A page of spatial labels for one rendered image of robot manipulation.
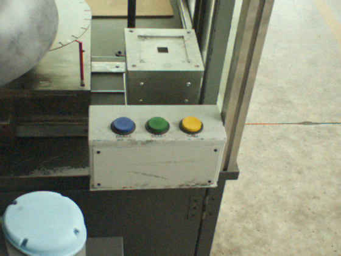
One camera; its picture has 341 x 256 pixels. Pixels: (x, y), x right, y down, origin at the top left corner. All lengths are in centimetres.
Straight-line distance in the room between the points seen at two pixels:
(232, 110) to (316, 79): 185
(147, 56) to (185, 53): 10
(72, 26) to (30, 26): 76
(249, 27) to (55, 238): 49
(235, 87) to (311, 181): 133
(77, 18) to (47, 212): 60
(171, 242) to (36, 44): 98
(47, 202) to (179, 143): 33
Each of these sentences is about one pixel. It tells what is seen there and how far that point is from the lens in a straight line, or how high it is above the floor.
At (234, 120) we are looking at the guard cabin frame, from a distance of 112.
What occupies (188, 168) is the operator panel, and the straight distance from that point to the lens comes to 112.
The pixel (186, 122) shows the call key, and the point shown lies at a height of 91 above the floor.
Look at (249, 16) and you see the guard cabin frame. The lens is 96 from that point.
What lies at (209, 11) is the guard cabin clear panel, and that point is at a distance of 138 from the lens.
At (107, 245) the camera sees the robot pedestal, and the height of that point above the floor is 75.
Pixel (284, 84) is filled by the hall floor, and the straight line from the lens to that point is 282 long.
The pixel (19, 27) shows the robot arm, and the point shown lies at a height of 135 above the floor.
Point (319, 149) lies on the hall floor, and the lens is 249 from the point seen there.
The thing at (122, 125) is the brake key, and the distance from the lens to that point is 105.
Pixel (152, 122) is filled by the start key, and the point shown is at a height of 91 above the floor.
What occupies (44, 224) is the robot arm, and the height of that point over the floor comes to 98.
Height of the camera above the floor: 161
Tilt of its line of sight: 42 degrees down
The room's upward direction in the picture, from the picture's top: 6 degrees clockwise
